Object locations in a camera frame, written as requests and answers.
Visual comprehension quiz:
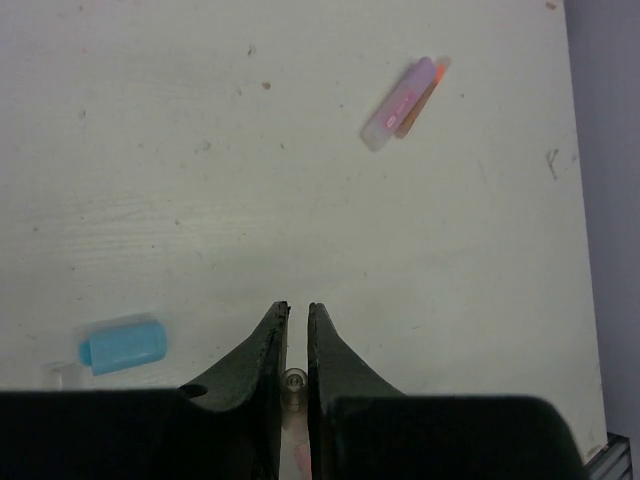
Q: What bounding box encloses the pink highlighter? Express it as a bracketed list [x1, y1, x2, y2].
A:
[361, 57, 437, 152]

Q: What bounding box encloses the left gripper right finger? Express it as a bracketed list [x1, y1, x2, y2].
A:
[307, 303, 588, 479]

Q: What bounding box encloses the aluminium rail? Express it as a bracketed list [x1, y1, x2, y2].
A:
[586, 433, 634, 480]

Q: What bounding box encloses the orange pen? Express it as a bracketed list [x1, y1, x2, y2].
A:
[294, 444, 312, 480]

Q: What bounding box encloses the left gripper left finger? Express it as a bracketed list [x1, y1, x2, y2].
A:
[1, 301, 290, 479]

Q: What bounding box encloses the clear orange pen cap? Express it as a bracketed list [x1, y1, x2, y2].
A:
[279, 368, 310, 479]

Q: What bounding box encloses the light blue highlighter cap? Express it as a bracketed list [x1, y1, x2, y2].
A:
[77, 314, 169, 376]

